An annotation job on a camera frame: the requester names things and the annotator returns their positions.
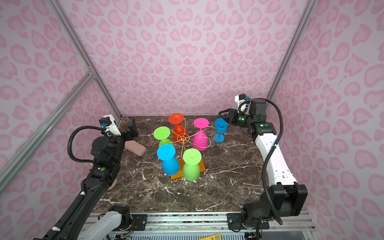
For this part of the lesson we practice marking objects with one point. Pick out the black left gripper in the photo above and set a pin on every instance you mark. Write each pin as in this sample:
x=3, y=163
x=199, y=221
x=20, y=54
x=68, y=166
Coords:
x=132, y=131

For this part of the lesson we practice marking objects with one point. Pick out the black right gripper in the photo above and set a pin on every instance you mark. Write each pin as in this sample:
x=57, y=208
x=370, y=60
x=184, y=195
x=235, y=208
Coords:
x=232, y=111

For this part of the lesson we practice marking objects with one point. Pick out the blue wine glass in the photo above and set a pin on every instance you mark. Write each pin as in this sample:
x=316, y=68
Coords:
x=166, y=153
x=220, y=127

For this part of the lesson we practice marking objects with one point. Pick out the magenta wine glass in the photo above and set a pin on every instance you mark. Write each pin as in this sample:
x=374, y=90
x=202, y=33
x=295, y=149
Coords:
x=200, y=140

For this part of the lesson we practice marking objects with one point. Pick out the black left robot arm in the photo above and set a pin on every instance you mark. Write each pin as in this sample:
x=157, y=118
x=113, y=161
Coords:
x=107, y=151

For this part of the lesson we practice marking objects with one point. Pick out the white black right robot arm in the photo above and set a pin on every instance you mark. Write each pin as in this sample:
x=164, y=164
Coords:
x=283, y=196

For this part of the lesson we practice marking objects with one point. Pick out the green wine glass back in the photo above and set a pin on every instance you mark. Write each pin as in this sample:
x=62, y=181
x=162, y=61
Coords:
x=162, y=134

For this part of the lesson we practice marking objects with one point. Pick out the green wine glass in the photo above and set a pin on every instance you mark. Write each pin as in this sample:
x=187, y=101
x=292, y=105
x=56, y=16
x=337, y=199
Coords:
x=191, y=168
x=162, y=134

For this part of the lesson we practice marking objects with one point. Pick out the blue wine glass front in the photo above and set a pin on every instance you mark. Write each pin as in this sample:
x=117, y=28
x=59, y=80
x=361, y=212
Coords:
x=166, y=153

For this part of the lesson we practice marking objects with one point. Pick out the red wine glass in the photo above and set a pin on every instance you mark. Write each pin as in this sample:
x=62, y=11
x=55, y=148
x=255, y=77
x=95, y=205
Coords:
x=179, y=132

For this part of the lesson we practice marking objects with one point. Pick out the green wine glass front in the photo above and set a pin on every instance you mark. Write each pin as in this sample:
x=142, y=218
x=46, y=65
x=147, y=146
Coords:
x=191, y=168

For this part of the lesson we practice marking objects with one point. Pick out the pink rectangular case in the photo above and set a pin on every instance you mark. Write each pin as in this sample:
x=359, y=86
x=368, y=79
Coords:
x=135, y=148

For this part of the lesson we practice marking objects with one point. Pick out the pink pen cup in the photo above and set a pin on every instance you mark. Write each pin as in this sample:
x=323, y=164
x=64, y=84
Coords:
x=113, y=185

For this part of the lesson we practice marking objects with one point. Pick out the yellow plastic object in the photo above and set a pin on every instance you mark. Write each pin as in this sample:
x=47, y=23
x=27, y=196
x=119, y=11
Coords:
x=213, y=237

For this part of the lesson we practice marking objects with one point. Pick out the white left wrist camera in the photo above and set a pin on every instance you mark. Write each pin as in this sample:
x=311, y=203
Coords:
x=107, y=122

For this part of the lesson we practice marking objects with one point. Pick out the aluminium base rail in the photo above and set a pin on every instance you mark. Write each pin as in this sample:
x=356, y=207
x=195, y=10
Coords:
x=193, y=226

